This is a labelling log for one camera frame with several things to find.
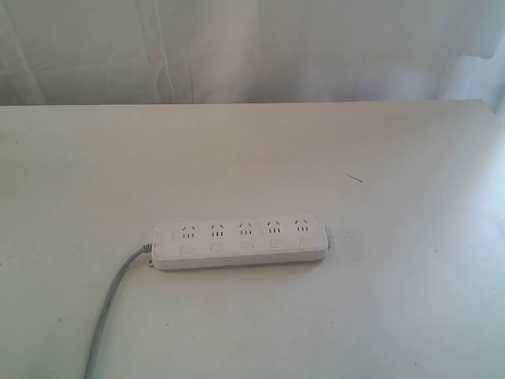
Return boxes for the white five-outlet power strip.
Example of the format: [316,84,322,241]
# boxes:
[150,215,329,271]

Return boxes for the white backdrop curtain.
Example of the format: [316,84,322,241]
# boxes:
[1,1,504,105]

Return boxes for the grey power cable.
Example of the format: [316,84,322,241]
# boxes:
[81,243,153,379]

